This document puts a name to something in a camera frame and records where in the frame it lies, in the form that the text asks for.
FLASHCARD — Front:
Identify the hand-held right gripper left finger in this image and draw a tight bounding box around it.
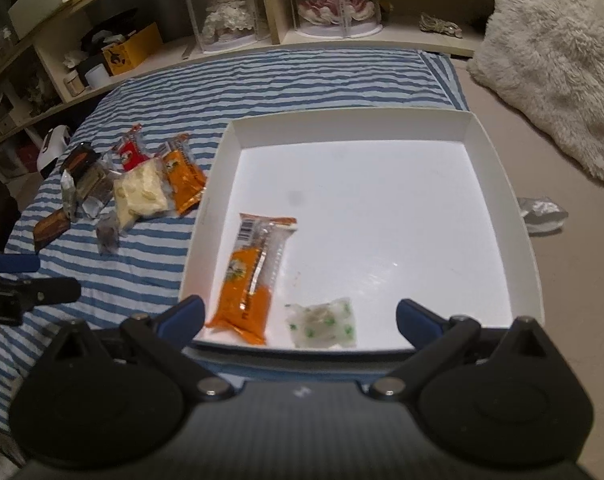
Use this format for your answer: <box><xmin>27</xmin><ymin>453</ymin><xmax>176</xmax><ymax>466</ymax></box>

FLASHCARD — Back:
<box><xmin>46</xmin><ymin>295</ymin><xmax>233</xmax><ymax>401</ymax></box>

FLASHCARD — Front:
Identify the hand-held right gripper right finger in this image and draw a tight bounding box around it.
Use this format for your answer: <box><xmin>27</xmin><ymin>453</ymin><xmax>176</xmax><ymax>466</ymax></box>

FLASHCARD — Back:
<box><xmin>369</xmin><ymin>299</ymin><xmax>563</xmax><ymax>401</ymax></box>

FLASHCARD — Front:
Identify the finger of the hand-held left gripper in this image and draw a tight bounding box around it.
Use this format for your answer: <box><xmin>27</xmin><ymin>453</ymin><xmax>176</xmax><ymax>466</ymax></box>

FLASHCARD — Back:
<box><xmin>16</xmin><ymin>277</ymin><xmax>82</xmax><ymax>307</ymax></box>
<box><xmin>0</xmin><ymin>250</ymin><xmax>40</xmax><ymax>276</ymax></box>

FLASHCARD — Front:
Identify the brown snack packet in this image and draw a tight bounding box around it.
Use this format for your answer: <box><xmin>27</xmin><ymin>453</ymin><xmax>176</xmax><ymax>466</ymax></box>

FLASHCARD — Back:
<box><xmin>34</xmin><ymin>209</ymin><xmax>72</xmax><ymax>253</ymax></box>

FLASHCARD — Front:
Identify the orange snack packet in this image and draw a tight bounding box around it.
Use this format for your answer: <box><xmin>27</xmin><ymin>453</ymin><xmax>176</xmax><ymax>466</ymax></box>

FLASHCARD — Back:
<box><xmin>204</xmin><ymin>212</ymin><xmax>299</xmax><ymax>347</ymax></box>
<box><xmin>157</xmin><ymin>132</ymin><xmax>207</xmax><ymax>218</ymax></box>

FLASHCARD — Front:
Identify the small grey snack packet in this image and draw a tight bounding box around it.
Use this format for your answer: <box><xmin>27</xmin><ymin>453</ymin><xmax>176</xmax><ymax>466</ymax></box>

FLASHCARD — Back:
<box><xmin>96</xmin><ymin>212</ymin><xmax>127</xmax><ymax>257</ymax></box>

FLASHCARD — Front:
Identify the silver-grey snack packet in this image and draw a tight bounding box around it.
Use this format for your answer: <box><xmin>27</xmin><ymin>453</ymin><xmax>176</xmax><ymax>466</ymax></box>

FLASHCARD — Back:
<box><xmin>62</xmin><ymin>170</ymin><xmax>78</xmax><ymax>223</ymax></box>

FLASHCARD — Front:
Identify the gold mooncake packet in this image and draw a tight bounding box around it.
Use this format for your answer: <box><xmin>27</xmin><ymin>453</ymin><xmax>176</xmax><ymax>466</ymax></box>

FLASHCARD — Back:
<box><xmin>74</xmin><ymin>160</ymin><xmax>117</xmax><ymax>218</ymax></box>

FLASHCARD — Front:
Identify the white cardboard box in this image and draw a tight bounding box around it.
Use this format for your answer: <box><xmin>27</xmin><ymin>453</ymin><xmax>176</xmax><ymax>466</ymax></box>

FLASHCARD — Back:
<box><xmin>179</xmin><ymin>107</ymin><xmax>545</xmax><ymax>353</ymax></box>

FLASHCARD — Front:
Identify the cream-white snack packet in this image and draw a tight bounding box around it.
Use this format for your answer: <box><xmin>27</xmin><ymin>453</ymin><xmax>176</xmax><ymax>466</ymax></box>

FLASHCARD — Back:
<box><xmin>112</xmin><ymin>159</ymin><xmax>175</xmax><ymax>231</ymax></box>

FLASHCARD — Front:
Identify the clear green-print snack packet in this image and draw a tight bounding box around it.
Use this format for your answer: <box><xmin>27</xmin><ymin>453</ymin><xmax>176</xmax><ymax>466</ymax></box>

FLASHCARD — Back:
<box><xmin>286</xmin><ymin>297</ymin><xmax>359</xmax><ymax>351</ymax></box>

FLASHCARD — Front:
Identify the black mooncake packet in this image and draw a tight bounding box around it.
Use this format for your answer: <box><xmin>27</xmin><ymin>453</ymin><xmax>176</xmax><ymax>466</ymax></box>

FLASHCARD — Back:
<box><xmin>62</xmin><ymin>142</ymin><xmax>102</xmax><ymax>173</ymax></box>

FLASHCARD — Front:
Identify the red snack packet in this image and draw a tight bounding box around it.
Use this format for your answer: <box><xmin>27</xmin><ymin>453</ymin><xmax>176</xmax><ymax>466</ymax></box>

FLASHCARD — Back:
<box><xmin>114</xmin><ymin>125</ymin><xmax>153</xmax><ymax>173</ymax></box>

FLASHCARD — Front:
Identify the crumpled silver wrapper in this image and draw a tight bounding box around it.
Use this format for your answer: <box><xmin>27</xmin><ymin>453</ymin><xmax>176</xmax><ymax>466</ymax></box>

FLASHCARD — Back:
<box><xmin>517</xmin><ymin>195</ymin><xmax>569</xmax><ymax>235</ymax></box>

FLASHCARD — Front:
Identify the small jar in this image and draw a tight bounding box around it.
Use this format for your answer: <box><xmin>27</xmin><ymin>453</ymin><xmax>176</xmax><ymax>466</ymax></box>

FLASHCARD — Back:
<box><xmin>63</xmin><ymin>71</ymin><xmax>86</xmax><ymax>97</ymax></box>

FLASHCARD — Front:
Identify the white cup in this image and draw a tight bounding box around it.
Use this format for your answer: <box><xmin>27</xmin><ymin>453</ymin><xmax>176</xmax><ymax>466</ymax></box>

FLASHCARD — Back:
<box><xmin>84</xmin><ymin>64</ymin><xmax>110</xmax><ymax>88</ymax></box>

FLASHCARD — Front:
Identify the yellow box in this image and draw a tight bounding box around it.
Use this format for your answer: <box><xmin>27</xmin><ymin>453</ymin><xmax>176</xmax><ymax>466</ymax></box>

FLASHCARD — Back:
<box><xmin>102</xmin><ymin>22</ymin><xmax>163</xmax><ymax>77</ymax></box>

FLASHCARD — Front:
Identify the blue striped blanket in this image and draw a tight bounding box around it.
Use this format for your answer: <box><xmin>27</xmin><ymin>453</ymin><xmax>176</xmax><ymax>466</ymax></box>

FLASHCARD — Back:
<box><xmin>0</xmin><ymin>49</ymin><xmax>470</xmax><ymax>436</ymax></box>

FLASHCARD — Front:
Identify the white storage box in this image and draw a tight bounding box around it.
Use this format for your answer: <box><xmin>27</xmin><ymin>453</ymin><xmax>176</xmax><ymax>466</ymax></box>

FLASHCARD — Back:
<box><xmin>8</xmin><ymin>0</ymin><xmax>153</xmax><ymax>41</ymax></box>

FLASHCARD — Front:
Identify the beige shelving unit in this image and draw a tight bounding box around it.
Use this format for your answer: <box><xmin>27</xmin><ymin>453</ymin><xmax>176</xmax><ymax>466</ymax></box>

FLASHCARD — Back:
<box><xmin>0</xmin><ymin>0</ymin><xmax>498</xmax><ymax>171</ymax></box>

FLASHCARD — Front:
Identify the beige knitted ornament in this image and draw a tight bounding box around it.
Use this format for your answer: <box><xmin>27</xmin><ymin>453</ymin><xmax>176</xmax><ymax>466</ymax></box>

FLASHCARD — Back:
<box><xmin>419</xmin><ymin>12</ymin><xmax>463</xmax><ymax>38</ymax></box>

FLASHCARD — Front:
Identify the fluffy white blanket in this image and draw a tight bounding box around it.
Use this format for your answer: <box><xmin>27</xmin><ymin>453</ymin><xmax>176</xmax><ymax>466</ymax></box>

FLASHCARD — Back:
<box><xmin>467</xmin><ymin>0</ymin><xmax>604</xmax><ymax>191</ymax></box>

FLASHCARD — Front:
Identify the white doll display case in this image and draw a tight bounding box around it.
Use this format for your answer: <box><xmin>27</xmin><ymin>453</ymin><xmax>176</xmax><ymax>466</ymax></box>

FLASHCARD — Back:
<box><xmin>179</xmin><ymin>0</ymin><xmax>273</xmax><ymax>56</ymax></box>

